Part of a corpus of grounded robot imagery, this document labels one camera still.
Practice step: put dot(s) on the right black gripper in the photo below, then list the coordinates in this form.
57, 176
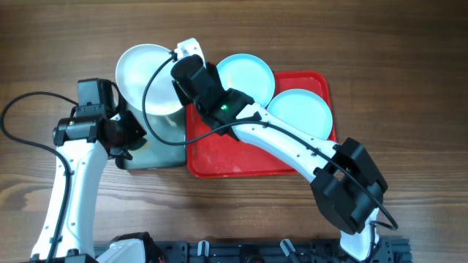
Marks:
181, 78

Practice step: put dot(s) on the white plate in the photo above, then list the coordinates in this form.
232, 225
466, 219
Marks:
133, 72

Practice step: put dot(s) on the light blue plate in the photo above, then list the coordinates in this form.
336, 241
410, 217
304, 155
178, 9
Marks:
248, 74

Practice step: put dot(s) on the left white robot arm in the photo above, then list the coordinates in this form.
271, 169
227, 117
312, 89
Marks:
84, 144

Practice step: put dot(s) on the dark grey metal tray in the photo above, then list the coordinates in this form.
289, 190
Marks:
158, 155

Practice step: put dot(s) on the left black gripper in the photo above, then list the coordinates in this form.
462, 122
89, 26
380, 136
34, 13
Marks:
132, 132

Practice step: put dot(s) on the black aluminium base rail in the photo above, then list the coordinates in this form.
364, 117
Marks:
388, 250

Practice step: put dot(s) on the green yellow sponge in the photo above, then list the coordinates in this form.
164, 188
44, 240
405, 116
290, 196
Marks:
141, 144

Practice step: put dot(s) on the red plastic tray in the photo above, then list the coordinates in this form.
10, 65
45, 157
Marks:
223, 157

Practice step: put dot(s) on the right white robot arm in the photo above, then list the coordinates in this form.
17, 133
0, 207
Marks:
347, 185

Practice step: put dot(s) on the light green plate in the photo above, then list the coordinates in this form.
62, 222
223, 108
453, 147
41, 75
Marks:
303, 110

